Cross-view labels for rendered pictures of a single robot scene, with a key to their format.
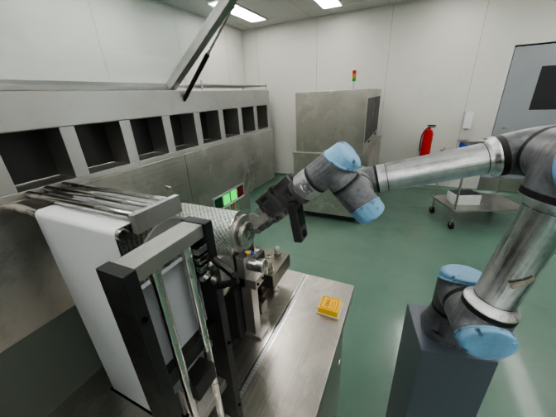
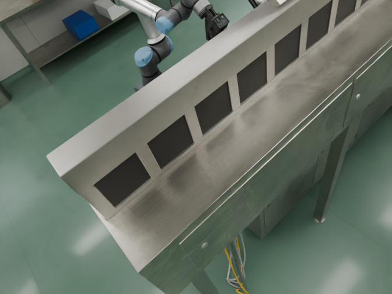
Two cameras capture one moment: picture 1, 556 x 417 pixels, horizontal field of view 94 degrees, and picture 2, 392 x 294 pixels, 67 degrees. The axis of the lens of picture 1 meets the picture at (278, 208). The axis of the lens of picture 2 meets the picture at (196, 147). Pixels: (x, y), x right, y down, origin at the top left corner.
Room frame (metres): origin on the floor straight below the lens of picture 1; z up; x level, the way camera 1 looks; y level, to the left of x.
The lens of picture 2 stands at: (1.81, 0.55, 2.09)
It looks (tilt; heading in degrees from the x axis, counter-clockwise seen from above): 51 degrees down; 218
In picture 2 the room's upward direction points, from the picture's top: 19 degrees counter-clockwise
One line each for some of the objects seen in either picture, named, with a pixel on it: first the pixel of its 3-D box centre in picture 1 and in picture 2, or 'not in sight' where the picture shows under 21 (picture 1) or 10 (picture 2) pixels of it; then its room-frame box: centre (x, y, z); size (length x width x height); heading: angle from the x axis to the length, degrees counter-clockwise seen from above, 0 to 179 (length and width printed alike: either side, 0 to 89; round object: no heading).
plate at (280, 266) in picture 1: (238, 260); not in sight; (0.92, 0.18, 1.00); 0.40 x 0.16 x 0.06; 64
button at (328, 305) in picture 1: (329, 305); not in sight; (0.73, -0.17, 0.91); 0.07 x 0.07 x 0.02; 64
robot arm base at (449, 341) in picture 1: (450, 317); (151, 76); (0.61, -0.53, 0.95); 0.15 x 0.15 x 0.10
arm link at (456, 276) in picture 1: (459, 289); (146, 60); (0.61, -0.53, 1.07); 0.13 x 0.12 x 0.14; 164
